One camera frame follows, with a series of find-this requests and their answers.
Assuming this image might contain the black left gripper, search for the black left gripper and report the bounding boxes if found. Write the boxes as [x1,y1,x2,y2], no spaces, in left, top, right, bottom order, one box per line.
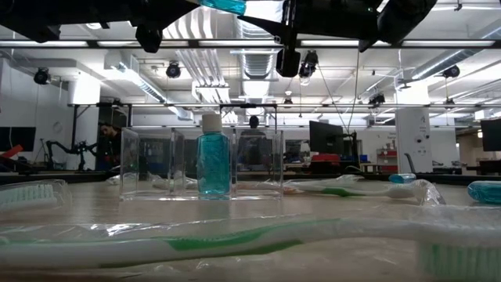
[129,0,201,29]

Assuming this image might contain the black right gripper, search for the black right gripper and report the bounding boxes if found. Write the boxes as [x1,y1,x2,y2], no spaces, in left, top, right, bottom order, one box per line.
[238,0,380,41]

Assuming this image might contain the clear acrylic organizer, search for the clear acrylic organizer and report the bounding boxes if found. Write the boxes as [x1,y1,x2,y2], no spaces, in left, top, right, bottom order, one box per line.
[119,126,286,201]

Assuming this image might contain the black overhead crossbar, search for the black overhead crossbar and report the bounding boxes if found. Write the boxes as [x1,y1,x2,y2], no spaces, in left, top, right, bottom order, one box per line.
[0,38,501,50]

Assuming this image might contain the person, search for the person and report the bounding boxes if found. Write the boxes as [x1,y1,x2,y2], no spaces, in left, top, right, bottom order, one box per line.
[237,114,277,168]
[97,121,123,170]

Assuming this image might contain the black monitor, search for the black monitor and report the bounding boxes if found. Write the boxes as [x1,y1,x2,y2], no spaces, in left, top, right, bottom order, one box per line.
[480,117,501,153]
[308,120,345,156]

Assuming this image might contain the red storage bins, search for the red storage bins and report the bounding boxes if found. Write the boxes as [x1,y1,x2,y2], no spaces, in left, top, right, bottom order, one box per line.
[311,153,341,163]

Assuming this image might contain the red shelf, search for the red shelf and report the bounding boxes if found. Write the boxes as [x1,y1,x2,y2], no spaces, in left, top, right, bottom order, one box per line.
[376,147,399,174]

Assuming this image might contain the white pillar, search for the white pillar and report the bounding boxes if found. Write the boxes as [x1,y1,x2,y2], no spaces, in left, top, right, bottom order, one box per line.
[395,107,434,174]

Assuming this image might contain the orange red object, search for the orange red object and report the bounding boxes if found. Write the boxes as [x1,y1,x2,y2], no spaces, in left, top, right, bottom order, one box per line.
[0,143,25,160]

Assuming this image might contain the silver ventilation duct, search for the silver ventilation duct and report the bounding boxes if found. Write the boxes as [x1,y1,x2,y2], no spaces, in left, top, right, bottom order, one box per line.
[409,21,501,81]
[234,17,277,79]

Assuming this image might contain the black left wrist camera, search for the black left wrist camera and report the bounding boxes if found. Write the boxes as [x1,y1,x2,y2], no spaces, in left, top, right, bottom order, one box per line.
[135,23,164,54]

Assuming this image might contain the black aluminium table frame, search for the black aluminium table frame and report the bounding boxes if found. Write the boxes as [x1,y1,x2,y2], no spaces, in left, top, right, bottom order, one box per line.
[0,171,501,186]

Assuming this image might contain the black wall screen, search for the black wall screen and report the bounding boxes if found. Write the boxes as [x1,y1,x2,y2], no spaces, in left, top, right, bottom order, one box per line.
[0,125,37,153]

